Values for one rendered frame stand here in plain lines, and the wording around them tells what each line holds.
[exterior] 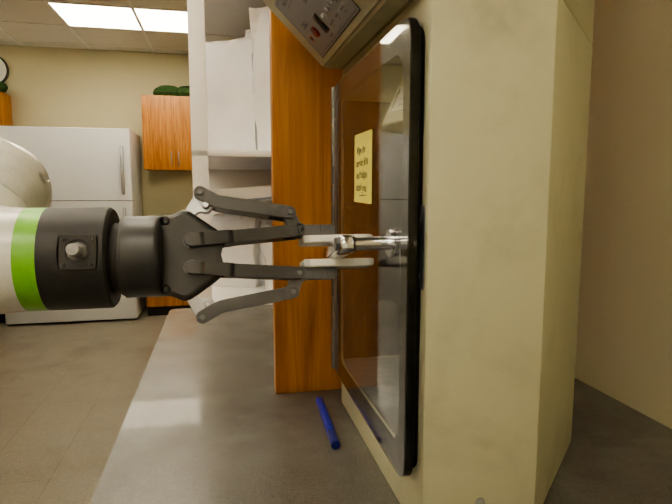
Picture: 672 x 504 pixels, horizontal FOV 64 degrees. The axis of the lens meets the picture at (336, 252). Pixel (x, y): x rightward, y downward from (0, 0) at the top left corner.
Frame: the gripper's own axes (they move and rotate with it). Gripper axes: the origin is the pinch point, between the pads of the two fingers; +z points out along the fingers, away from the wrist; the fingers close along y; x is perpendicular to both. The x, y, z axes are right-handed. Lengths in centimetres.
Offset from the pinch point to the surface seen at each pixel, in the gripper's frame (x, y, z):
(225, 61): 116, 77, -8
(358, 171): 4.9, 9.6, 4.1
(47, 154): 455, 148, -160
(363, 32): -1.6, 22.6, 3.7
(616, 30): 14, 35, 48
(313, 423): 20.5, -20.4, 0.2
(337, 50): 6.6, 24.8, 2.8
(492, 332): -9.0, -8.4, 11.5
